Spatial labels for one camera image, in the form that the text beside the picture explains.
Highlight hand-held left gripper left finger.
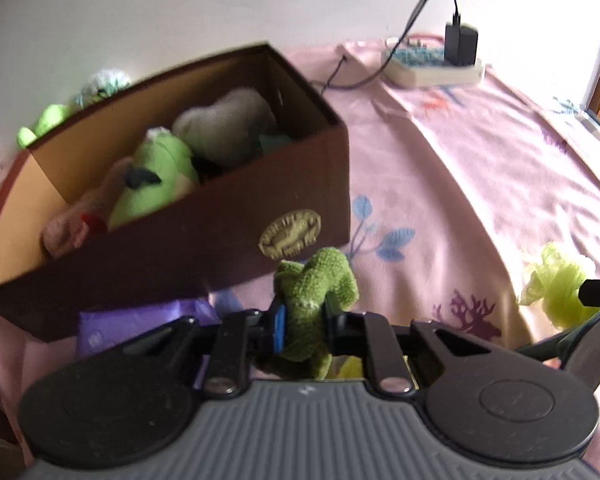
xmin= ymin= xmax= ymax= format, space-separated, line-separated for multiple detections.
xmin=77 ymin=305 xmax=288 ymax=399

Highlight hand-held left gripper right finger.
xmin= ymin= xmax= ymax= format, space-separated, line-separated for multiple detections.
xmin=324 ymin=292 xmax=567 ymax=397

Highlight lime green mesh sponge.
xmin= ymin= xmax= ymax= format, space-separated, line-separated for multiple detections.
xmin=517 ymin=241 xmax=600 ymax=373

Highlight dark green towel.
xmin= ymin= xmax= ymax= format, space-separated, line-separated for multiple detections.
xmin=272 ymin=246 xmax=359 ymax=380

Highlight brown cardboard box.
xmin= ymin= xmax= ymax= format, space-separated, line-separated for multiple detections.
xmin=0 ymin=42 xmax=352 ymax=343

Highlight green round plush toy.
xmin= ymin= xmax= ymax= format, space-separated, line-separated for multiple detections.
xmin=107 ymin=127 xmax=201 ymax=231

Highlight grey white plush toy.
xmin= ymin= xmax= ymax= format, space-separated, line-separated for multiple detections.
xmin=172 ymin=87 xmax=278 ymax=171

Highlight mauve plush toy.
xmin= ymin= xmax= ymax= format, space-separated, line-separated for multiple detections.
xmin=41 ymin=157 xmax=136 ymax=261

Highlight purple plastic pack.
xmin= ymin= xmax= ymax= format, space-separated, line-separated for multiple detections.
xmin=77 ymin=297 xmax=223 ymax=356

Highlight pink floral bedsheet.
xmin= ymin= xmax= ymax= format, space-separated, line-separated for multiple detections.
xmin=0 ymin=40 xmax=600 ymax=461

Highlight white power strip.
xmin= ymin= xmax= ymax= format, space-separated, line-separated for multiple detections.
xmin=381 ymin=35 xmax=486 ymax=87

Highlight black power adapter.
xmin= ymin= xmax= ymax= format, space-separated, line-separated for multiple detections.
xmin=445 ymin=22 xmax=479 ymax=67

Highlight white panda plush toy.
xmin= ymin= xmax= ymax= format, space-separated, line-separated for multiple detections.
xmin=75 ymin=70 xmax=132 ymax=108

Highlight lime green plush toy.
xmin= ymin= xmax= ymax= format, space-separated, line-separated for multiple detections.
xmin=16 ymin=104 xmax=73 ymax=150

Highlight thin dark cable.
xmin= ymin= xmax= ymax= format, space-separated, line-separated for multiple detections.
xmin=320 ymin=0 xmax=443 ymax=96

